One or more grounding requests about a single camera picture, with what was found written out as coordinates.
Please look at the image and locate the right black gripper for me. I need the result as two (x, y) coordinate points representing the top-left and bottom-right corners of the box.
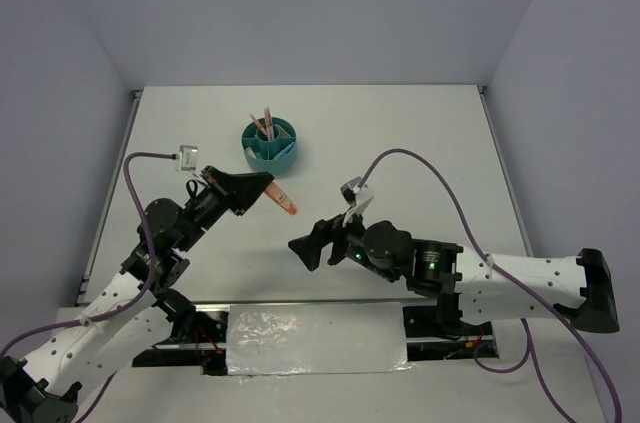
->
(287, 201), (399, 282)

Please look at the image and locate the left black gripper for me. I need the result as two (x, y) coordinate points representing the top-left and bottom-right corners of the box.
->
(176, 165), (274, 251)

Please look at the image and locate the orange highlighter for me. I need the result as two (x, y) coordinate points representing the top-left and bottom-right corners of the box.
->
(264, 181), (298, 215)

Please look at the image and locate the red slim pen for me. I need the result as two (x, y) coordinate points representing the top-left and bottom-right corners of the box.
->
(249, 113), (268, 138)

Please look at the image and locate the orange slim pen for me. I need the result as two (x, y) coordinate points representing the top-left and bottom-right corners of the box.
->
(263, 107), (273, 141)

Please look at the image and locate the blue highlighter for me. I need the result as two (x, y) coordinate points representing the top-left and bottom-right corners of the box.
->
(273, 141), (295, 160)

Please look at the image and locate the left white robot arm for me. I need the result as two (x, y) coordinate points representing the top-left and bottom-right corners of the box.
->
(1, 166), (274, 422)

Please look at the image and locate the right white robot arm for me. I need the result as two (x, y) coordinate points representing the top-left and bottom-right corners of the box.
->
(288, 216), (620, 334)

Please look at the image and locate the teal round desk organizer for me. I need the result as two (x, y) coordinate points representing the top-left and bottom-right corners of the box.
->
(241, 117), (297, 176)

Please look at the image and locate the silver foil sheet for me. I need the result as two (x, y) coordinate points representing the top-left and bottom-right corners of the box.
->
(226, 302), (412, 376)

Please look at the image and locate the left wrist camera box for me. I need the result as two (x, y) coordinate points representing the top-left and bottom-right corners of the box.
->
(175, 145), (199, 173)

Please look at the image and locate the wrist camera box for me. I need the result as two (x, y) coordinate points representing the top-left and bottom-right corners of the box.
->
(340, 177), (374, 227)
(175, 145), (199, 173)

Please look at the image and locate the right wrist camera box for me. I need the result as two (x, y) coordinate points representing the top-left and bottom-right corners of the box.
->
(340, 177), (374, 227)

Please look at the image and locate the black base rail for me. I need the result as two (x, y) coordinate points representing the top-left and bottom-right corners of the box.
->
(132, 302), (498, 377)

